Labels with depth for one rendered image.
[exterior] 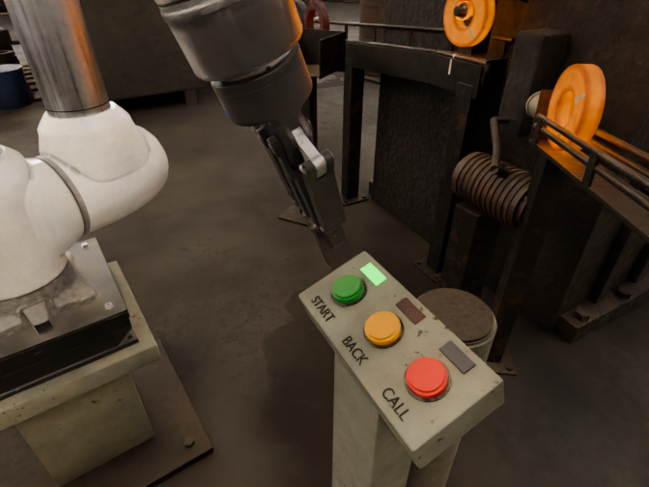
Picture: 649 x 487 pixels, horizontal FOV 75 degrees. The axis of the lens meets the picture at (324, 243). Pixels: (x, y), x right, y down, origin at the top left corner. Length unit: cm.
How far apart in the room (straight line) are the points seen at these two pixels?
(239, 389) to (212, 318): 29
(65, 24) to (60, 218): 30
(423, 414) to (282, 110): 30
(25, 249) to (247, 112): 54
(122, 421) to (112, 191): 50
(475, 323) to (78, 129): 69
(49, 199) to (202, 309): 75
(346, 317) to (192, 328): 92
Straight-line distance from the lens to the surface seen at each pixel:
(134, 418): 107
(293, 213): 186
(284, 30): 32
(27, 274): 82
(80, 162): 82
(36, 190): 79
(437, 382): 43
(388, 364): 46
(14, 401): 88
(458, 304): 66
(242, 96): 33
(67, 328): 83
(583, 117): 88
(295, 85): 34
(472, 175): 110
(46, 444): 105
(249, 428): 113
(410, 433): 43
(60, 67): 82
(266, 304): 140
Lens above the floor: 95
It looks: 35 degrees down
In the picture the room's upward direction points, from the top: straight up
